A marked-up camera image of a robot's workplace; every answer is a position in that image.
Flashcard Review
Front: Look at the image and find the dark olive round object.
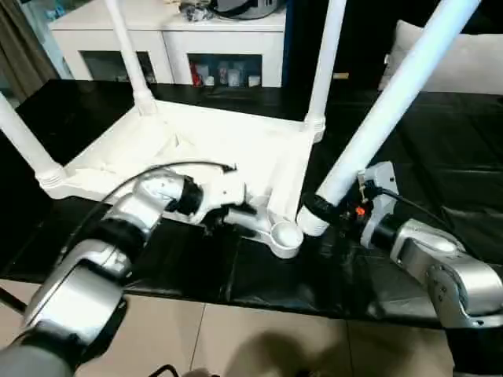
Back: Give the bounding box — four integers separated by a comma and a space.
187, 366, 222, 377

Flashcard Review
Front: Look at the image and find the white plastic table leg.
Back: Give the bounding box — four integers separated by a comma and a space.
104, 0, 156, 115
296, 0, 483, 237
304, 0, 347, 135
0, 93, 64, 190

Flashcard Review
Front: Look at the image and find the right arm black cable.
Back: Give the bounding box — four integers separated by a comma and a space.
365, 187, 453, 233

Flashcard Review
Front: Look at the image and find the beige curtain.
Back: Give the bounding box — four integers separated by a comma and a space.
0, 0, 61, 108

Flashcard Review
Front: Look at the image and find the white plastic table top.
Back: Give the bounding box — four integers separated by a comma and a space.
37, 97, 327, 260

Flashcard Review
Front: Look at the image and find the grey cushion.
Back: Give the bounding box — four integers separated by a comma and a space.
378, 19, 503, 96

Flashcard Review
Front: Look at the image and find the white cabinet with glass doors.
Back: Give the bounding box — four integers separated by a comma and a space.
49, 5, 287, 89

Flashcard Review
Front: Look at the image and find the grey helmet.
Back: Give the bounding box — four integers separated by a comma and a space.
211, 0, 277, 20

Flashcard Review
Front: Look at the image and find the black mat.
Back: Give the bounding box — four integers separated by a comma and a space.
0, 78, 503, 330

